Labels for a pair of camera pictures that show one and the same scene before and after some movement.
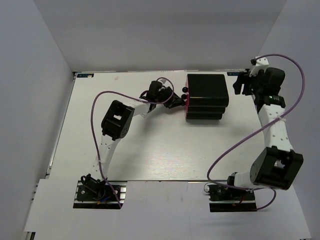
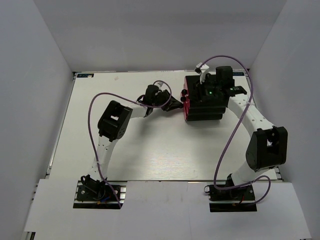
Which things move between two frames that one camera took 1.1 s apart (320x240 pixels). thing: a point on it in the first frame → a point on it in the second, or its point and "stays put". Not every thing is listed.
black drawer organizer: [207, 96] stays put
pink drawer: [186, 97] stays put
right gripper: [243, 78] → [197, 94]
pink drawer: [186, 109] stays put
